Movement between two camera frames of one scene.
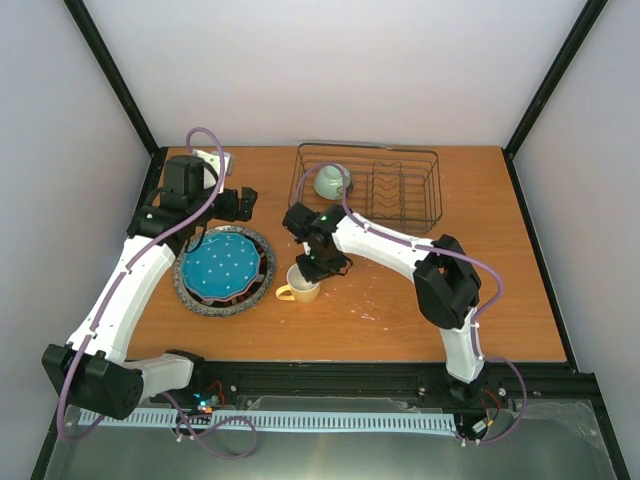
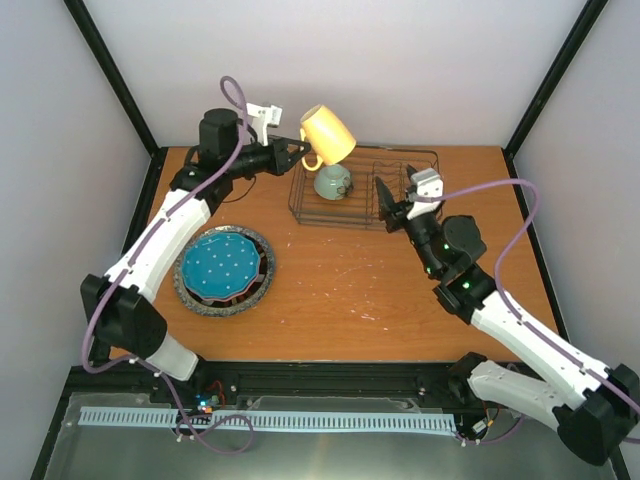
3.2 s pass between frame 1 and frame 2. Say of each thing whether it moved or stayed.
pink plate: stayed
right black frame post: stayed
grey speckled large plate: stayed
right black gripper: moved
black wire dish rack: stayed
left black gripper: moved
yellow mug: moved
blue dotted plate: stayed
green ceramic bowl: stayed
